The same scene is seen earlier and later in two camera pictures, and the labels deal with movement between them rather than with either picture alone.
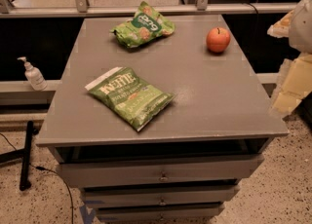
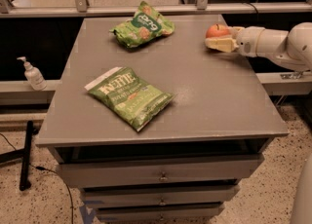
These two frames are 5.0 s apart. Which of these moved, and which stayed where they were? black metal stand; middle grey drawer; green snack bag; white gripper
Moved: white gripper
Stayed: black metal stand; middle grey drawer; green snack bag
